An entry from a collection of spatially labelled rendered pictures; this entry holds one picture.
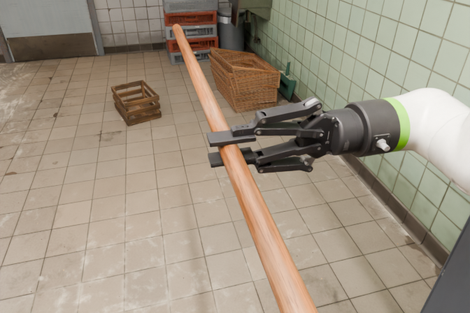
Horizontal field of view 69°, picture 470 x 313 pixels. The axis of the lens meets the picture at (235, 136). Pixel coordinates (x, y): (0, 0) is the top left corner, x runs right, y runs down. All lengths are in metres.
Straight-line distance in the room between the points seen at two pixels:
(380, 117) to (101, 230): 1.79
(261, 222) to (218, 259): 1.49
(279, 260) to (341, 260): 1.59
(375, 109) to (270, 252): 0.31
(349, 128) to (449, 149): 0.14
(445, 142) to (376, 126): 0.10
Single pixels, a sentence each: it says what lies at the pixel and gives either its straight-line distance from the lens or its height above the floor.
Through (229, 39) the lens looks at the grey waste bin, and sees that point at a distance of 4.35.
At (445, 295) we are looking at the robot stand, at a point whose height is 0.57.
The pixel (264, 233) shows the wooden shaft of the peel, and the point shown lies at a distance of 0.37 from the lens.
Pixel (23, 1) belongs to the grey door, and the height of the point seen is 0.69.
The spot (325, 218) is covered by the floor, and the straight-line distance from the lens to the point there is 2.12.
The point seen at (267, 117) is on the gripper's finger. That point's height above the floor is 1.23.
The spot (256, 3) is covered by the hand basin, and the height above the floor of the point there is 0.77.
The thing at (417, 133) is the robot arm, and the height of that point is 1.19.
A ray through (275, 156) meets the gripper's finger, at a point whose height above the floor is 1.16.
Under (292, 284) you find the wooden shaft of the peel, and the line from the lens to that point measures 0.33.
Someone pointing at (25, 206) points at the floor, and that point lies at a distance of 2.47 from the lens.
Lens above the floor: 1.47
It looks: 32 degrees down
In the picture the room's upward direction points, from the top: straight up
